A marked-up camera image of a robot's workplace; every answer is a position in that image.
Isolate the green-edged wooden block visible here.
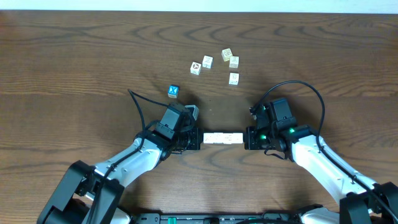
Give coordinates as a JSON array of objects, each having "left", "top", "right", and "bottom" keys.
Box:
[
  {"left": 223, "top": 133, "right": 234, "bottom": 144},
  {"left": 213, "top": 133, "right": 224, "bottom": 144}
]

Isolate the plain small wooden block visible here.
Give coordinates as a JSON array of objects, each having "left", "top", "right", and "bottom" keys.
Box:
[{"left": 203, "top": 133, "right": 215, "bottom": 144}]

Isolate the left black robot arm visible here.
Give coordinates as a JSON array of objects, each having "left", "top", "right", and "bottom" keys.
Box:
[{"left": 37, "top": 103, "right": 203, "bottom": 223}]

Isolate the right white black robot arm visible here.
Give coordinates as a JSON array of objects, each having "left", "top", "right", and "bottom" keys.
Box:
[{"left": 244, "top": 98, "right": 397, "bottom": 223}]

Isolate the blue X wooden block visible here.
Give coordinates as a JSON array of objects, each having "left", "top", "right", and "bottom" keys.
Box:
[{"left": 167, "top": 85, "right": 179, "bottom": 98}]

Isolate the wooden block with red circle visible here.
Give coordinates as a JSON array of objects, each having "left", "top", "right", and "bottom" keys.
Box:
[{"left": 190, "top": 62, "right": 201, "bottom": 75}]

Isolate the wooden block with X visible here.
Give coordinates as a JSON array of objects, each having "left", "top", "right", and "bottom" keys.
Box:
[{"left": 202, "top": 55, "right": 213, "bottom": 68}]

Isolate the wooden block beside yellow one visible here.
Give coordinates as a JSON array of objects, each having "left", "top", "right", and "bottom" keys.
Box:
[{"left": 229, "top": 56, "right": 239, "bottom": 68}]

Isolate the yellow-edged wooden block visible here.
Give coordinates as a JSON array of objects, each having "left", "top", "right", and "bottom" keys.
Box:
[{"left": 221, "top": 48, "right": 233, "bottom": 62}]

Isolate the right black cable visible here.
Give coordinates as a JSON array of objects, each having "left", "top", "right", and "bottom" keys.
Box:
[{"left": 251, "top": 80, "right": 398, "bottom": 218}]

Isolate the black cable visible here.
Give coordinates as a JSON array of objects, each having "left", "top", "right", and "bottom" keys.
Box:
[
  {"left": 86, "top": 88, "right": 170, "bottom": 224},
  {"left": 251, "top": 80, "right": 398, "bottom": 218}
]

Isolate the left black cable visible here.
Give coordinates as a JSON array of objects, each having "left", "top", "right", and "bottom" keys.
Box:
[{"left": 86, "top": 88, "right": 170, "bottom": 224}]

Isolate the wooden block with ring picture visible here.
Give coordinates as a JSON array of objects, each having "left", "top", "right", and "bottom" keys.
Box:
[{"left": 229, "top": 73, "right": 239, "bottom": 85}]

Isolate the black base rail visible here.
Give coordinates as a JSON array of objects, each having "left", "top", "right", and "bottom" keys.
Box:
[{"left": 130, "top": 213, "right": 301, "bottom": 224}]

